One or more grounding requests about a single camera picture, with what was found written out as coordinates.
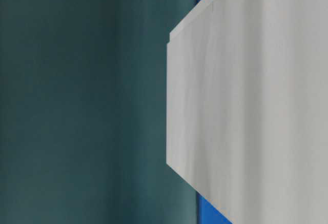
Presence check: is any white base block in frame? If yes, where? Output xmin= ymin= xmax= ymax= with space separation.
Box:
xmin=166 ymin=0 xmax=327 ymax=223

